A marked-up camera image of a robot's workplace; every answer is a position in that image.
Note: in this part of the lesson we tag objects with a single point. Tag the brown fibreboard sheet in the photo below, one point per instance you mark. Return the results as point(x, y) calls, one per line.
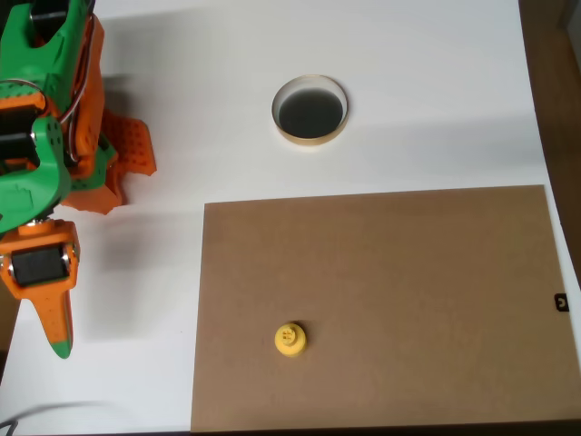
point(386, 295)

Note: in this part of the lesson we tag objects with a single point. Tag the orange studded robot base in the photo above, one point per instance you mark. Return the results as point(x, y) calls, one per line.
point(136, 145)

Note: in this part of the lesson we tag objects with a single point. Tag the small yellow plastic piece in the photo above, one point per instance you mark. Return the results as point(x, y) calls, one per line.
point(290, 340)

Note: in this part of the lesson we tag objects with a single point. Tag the round dish with dark bottom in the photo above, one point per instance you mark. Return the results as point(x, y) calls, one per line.
point(311, 113)

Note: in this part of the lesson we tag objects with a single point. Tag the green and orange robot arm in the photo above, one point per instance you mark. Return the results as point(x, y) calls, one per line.
point(32, 181)

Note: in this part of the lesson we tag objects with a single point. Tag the orange gripper, black servo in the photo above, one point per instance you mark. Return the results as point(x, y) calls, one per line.
point(40, 266)

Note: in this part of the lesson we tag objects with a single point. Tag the small black tag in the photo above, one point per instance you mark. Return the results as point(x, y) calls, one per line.
point(561, 303)

